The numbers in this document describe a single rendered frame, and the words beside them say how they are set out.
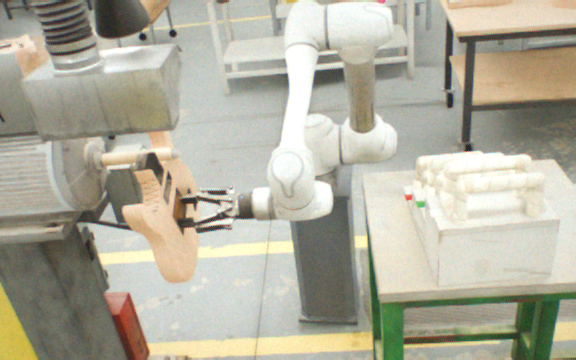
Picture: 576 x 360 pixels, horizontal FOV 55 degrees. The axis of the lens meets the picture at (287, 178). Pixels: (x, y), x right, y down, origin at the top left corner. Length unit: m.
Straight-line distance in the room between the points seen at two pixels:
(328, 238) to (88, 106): 1.33
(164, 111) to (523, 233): 0.85
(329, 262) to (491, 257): 1.12
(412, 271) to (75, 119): 0.88
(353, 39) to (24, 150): 0.94
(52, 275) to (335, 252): 1.18
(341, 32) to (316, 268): 1.13
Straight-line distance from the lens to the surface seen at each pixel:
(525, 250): 1.40
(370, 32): 1.68
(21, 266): 1.67
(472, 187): 1.27
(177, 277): 1.50
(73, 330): 1.78
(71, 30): 1.25
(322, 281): 2.47
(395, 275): 1.44
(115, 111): 1.24
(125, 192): 1.77
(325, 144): 2.13
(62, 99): 1.27
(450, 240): 1.32
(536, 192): 1.33
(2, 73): 1.40
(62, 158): 1.41
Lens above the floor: 1.87
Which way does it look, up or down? 30 degrees down
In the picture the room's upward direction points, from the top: 8 degrees counter-clockwise
